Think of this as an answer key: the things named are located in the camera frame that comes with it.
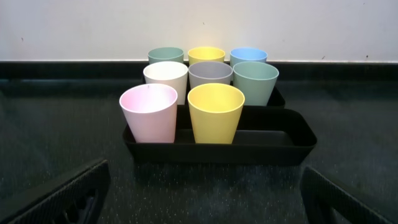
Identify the yellow cup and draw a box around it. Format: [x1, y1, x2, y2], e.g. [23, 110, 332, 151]
[187, 83, 246, 145]
[187, 46, 226, 66]

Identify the green cup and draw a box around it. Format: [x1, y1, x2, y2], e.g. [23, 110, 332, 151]
[232, 60, 280, 106]
[147, 47, 185, 65]

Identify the pink cup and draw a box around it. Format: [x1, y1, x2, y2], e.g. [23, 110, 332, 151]
[119, 83, 178, 144]

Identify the black tray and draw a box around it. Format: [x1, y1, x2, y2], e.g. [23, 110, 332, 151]
[122, 105, 318, 166]
[142, 85, 286, 109]

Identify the white cup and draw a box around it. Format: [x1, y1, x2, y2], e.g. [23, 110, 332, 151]
[142, 60, 189, 106]

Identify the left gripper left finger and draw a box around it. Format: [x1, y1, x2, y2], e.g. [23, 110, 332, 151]
[0, 158, 111, 224]

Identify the blue cup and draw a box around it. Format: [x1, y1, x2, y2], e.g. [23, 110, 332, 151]
[229, 47, 269, 68]

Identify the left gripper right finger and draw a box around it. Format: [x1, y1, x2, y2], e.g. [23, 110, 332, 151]
[300, 166, 398, 224]

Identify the grey cup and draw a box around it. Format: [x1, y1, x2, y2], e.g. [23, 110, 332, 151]
[188, 61, 234, 90]

